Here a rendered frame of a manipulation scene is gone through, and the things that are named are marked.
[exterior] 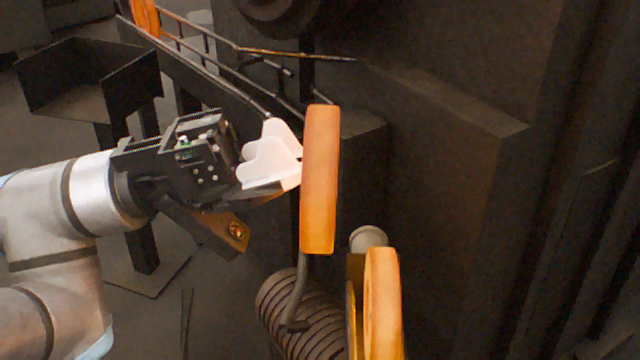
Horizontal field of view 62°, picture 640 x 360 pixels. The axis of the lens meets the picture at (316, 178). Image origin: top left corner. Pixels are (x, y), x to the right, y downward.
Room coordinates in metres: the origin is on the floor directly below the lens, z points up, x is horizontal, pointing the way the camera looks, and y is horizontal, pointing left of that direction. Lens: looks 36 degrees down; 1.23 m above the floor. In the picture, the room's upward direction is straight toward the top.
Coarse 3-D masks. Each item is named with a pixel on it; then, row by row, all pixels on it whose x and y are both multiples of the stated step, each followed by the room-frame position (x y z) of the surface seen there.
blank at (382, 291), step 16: (368, 256) 0.48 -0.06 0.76; (384, 256) 0.46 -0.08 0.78; (368, 272) 0.47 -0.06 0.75; (384, 272) 0.44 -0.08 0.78; (368, 288) 0.48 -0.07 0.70; (384, 288) 0.42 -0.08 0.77; (400, 288) 0.42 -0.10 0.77; (368, 304) 0.47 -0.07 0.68; (384, 304) 0.40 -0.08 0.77; (400, 304) 0.40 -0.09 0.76; (368, 320) 0.45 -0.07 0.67; (384, 320) 0.39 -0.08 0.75; (400, 320) 0.39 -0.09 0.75; (368, 336) 0.41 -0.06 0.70; (384, 336) 0.38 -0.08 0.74; (400, 336) 0.38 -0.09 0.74; (368, 352) 0.39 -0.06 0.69; (384, 352) 0.37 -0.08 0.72
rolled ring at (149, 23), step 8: (136, 0) 1.75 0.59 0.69; (144, 0) 1.66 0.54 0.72; (152, 0) 1.67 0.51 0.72; (136, 8) 1.76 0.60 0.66; (144, 8) 1.65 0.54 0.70; (152, 8) 1.65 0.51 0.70; (136, 16) 1.76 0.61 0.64; (144, 16) 1.77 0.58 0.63; (152, 16) 1.64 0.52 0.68; (136, 24) 1.76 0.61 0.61; (144, 24) 1.75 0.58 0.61; (152, 24) 1.64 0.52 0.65; (152, 32) 1.64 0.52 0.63
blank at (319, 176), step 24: (312, 120) 0.44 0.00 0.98; (336, 120) 0.44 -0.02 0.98; (312, 144) 0.41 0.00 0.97; (336, 144) 0.41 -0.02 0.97; (312, 168) 0.39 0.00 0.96; (336, 168) 0.39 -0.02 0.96; (312, 192) 0.38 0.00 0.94; (336, 192) 0.38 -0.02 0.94; (312, 216) 0.37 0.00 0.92; (312, 240) 0.37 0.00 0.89
